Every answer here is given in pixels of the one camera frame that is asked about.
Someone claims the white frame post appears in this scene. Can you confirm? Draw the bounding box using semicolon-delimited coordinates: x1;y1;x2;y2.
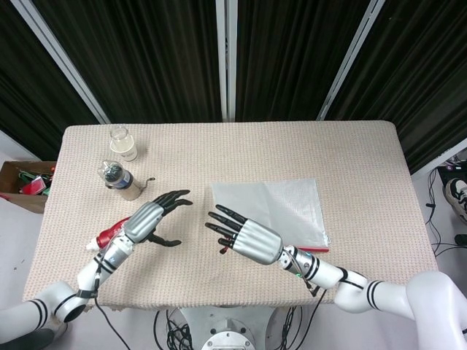
9;0;111;125
215;0;239;123
315;0;388;122

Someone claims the beige waffle tablecloth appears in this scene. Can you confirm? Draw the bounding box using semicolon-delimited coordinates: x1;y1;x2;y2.
22;120;444;313

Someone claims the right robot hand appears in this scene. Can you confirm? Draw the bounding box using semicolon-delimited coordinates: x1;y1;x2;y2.
204;203;285;265

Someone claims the black floor cable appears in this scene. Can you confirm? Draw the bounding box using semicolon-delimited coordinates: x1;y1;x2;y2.
425;160;467;263

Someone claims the clear glass jar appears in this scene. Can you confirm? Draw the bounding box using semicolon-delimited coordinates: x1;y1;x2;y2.
109;124;133;153

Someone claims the clear zipper pouch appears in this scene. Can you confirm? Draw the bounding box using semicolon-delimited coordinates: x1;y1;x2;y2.
211;177;331;254

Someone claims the black curtain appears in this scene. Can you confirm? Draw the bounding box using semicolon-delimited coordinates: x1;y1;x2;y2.
0;0;467;176

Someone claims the black white sneaker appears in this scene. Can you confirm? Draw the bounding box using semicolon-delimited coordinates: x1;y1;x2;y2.
444;177;467;225

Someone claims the black cable bundle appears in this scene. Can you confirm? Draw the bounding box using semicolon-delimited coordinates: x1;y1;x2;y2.
153;308;194;350

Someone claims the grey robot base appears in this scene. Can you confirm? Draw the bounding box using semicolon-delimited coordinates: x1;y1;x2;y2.
180;305;282;350

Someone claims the clear bottle blue label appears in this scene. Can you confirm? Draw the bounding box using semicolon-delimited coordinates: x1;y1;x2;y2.
97;159;134;190

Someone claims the cardboard box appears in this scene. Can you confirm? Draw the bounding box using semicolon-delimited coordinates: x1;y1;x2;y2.
0;160;58;214

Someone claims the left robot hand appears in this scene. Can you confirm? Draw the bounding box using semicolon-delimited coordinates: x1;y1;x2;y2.
123;188;194;249

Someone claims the red ketchup bottle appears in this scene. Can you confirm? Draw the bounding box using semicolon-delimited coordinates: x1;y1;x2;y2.
85;215;133;253

